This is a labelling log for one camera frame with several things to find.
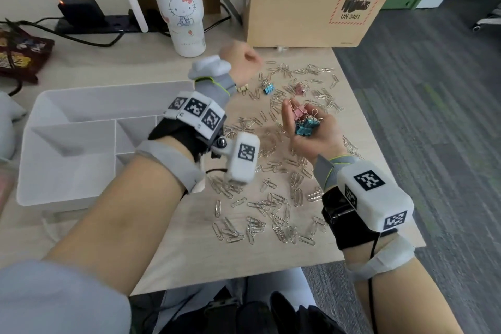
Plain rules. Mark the colourful binder clips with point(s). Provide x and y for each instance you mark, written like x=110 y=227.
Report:
x=305 y=126

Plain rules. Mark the white office chair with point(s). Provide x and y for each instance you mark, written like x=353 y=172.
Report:
x=489 y=20

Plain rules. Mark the small clear plastic piece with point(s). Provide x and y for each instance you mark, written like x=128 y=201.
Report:
x=282 y=48

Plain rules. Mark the person's right hand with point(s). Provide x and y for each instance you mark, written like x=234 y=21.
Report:
x=325 y=142

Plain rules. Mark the dark patterned snack bag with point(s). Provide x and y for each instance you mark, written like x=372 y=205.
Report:
x=23 y=52

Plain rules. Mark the person's legs in jeans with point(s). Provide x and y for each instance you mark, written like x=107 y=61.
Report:
x=282 y=286

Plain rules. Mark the white compartment organizer tray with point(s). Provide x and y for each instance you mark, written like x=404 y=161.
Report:
x=70 y=138

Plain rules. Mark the grey knit wristband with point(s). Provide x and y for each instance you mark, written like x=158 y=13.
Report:
x=328 y=173
x=219 y=91

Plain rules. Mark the pile of silver paper clips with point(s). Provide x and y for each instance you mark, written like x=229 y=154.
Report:
x=274 y=198

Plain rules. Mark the person's left forearm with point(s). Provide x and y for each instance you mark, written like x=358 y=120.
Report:
x=117 y=220

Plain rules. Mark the grey shirt sleeve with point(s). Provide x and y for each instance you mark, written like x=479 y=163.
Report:
x=58 y=298

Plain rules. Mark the white cat-print tumbler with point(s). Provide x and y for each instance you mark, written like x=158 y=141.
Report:
x=184 y=12

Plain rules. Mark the cardboard box with round logo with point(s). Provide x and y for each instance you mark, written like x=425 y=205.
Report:
x=305 y=12

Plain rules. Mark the white hand tracker puck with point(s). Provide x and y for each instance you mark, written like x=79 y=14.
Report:
x=209 y=67

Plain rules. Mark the black power strip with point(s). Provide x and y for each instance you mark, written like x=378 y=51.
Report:
x=117 y=22

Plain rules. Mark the person's right forearm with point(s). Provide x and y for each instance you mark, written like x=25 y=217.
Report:
x=411 y=306

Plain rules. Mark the white rounded figurine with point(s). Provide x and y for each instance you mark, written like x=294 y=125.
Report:
x=8 y=122

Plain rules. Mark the person's left hand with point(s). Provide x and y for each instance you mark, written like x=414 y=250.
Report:
x=242 y=61

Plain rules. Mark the black waist harness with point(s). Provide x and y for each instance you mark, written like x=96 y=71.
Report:
x=250 y=318

